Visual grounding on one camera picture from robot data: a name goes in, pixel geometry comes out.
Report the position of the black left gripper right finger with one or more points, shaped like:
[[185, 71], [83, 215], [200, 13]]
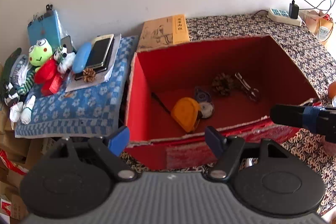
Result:
[[227, 150]]

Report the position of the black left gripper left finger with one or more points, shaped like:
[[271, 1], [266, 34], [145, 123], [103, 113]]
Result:
[[108, 150]]

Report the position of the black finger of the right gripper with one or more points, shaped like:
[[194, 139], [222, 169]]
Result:
[[316, 119]]

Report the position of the small dark round gadget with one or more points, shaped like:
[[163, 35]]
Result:
[[205, 102]]

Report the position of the person's hand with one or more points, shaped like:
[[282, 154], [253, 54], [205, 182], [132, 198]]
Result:
[[330, 148]]

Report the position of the orange fruit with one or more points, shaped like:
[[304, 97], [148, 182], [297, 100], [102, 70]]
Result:
[[332, 90]]

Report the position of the blue floral cloth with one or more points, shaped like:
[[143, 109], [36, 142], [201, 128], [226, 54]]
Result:
[[92, 111]]

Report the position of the orange tape measure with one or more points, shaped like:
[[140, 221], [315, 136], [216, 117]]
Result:
[[187, 113]]

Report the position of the black white patterned tablecloth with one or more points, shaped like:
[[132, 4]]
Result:
[[312, 59]]

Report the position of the brown pine cone in box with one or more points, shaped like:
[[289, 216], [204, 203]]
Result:
[[223, 84]]

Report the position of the white paper sheet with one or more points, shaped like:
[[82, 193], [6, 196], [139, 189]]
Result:
[[76, 80]]

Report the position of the red cardboard box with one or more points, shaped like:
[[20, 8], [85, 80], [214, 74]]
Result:
[[160, 78]]

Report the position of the brown pine cone on paper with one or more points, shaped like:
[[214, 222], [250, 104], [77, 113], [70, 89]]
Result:
[[89, 75]]

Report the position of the black tablet under phone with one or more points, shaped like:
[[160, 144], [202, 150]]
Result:
[[104, 67]]

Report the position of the black smartphone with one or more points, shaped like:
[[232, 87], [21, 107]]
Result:
[[99, 51]]

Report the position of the cardboard boxes stack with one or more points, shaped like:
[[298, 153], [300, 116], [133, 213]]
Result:
[[18, 156]]

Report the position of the paper shopping bag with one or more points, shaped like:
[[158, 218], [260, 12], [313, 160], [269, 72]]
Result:
[[321, 25]]

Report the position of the blue glasses case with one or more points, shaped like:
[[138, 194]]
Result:
[[81, 57]]

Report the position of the white panda plush toy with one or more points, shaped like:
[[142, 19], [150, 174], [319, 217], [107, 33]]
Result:
[[64, 59]]

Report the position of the white power strip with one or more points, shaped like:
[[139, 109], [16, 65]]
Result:
[[282, 16]]

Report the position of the small mirror phone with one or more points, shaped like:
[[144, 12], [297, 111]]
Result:
[[67, 42]]

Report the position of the green frog plush toy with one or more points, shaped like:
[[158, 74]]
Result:
[[40, 53]]

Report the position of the yellow illustrated book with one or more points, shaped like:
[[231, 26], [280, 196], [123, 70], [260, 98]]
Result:
[[163, 32]]

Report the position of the blue notebook with clips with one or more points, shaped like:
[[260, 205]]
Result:
[[45, 26]]

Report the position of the black charger with cable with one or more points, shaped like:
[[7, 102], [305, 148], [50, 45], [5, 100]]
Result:
[[294, 9]]

